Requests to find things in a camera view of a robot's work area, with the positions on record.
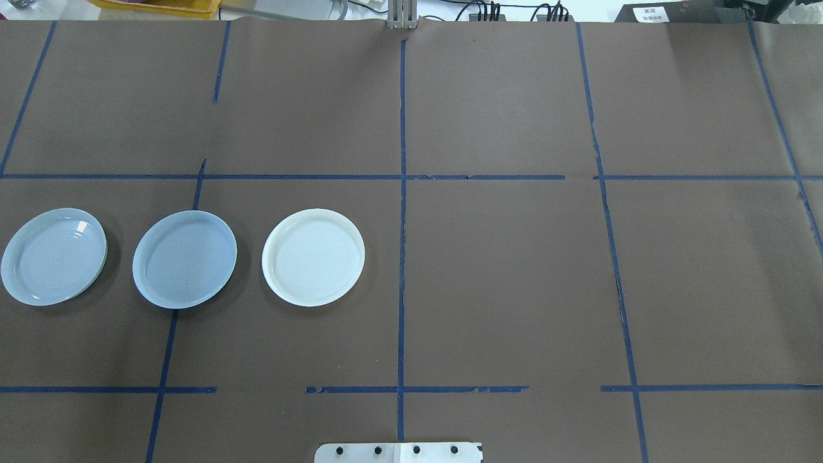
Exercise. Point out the grey metal upright post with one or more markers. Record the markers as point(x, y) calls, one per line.
point(402, 16)

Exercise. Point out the yellow plastic bin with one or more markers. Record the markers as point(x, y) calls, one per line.
point(154, 6)

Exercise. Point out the light blue round plate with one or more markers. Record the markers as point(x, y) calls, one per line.
point(185, 260)

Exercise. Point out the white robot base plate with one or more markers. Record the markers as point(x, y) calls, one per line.
point(398, 453)

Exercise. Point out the black box with white label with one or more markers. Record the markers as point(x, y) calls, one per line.
point(694, 11)

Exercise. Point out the white crumpled plastic wrap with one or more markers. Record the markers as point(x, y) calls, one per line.
point(807, 11)

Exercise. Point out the white round plate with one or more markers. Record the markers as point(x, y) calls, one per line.
point(314, 258)

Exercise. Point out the pale grey-green round plate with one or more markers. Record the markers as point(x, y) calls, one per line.
point(54, 257)

